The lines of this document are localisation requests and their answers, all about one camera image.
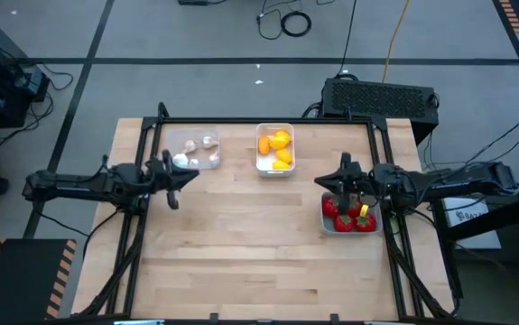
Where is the yellow hanging cable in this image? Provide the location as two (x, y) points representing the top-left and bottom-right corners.
(381, 0), (412, 85)

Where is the light grey plastic basket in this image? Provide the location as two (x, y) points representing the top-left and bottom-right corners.
(320, 191), (385, 237)

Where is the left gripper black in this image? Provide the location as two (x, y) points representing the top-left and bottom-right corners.
(148, 157), (200, 211)

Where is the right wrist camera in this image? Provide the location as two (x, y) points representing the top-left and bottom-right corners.
(338, 152), (353, 175)

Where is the clear plastic basket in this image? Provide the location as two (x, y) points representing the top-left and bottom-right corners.
(164, 129), (222, 172)

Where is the black metal beam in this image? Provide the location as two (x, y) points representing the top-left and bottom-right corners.
(446, 180), (519, 240)

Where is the black hanging cable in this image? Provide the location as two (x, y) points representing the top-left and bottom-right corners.
(336, 0), (358, 78)

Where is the coiled black floor cable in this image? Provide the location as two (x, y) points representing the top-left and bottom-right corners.
(280, 10), (313, 38)

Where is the black computer case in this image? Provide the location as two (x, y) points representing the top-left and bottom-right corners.
(320, 77), (440, 145)

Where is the white paper sheet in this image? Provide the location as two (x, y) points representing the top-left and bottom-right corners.
(443, 197), (503, 251)

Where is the black side table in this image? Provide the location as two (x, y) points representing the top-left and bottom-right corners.
(432, 192), (519, 265)

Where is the black aluminium table frame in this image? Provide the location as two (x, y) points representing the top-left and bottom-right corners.
(80, 101), (457, 320)

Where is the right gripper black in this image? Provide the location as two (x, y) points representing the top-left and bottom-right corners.
(314, 164), (385, 216)

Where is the white plastic basket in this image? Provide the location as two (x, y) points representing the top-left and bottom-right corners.
(255, 122), (296, 178)

